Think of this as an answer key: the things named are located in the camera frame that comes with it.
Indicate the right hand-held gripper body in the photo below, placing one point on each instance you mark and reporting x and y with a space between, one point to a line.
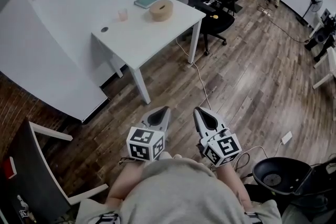
223 148

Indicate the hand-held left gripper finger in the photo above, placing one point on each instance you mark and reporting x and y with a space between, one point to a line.
145 119
167 119

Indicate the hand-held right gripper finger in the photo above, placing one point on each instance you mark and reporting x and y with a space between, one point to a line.
198 126
215 116

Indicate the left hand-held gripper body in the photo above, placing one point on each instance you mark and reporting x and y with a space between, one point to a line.
145 143

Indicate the person's right forearm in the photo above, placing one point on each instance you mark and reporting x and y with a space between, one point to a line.
233 183

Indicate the person's left forearm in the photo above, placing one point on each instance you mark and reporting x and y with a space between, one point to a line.
123 183

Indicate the red box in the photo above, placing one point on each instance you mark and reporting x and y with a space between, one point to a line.
9 168

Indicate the person's beige right shoe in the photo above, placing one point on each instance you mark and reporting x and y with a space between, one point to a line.
177 156

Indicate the person in grey shirt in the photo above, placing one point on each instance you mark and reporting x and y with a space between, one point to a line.
178 196

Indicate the white power adapter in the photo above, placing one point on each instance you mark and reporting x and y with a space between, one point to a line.
286 137

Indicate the black plastic seat shell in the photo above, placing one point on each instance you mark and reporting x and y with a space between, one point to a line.
284 173

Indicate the white table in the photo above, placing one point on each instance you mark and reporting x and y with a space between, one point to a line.
162 34

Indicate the pink translucent cup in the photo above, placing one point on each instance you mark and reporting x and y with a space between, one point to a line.
123 15

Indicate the white phone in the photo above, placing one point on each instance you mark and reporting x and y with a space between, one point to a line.
206 3

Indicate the white power strip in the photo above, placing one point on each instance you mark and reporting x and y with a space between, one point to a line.
263 11

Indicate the black standing fan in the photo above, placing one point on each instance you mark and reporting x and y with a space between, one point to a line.
316 3

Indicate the dark desk with white frame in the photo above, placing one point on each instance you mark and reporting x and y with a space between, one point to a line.
34 173

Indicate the white furniture frame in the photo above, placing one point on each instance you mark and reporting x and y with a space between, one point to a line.
331 58

